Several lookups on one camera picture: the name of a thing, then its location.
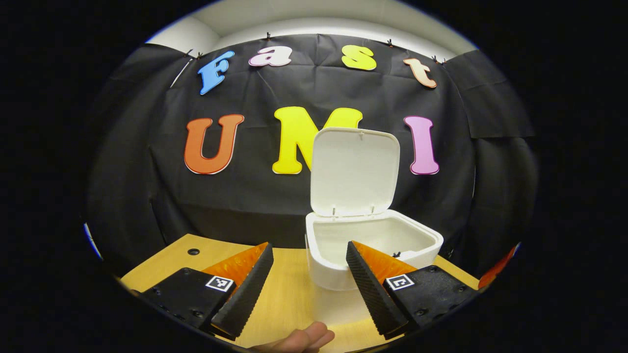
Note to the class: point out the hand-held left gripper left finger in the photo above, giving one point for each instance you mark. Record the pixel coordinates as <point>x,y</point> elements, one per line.
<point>248,289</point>

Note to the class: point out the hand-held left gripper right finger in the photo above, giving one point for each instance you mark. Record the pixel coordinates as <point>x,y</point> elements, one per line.
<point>374,289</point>

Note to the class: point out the white desktop garbage bin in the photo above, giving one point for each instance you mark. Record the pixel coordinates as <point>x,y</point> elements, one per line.
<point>353,171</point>

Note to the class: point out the red pop can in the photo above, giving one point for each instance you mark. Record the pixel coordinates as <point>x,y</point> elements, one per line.
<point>496,267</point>

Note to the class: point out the wooden desktop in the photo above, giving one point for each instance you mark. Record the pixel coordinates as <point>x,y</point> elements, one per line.
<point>289,294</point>

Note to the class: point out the black backdrop cloth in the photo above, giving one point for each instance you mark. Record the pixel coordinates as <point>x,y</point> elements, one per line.
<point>245,196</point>

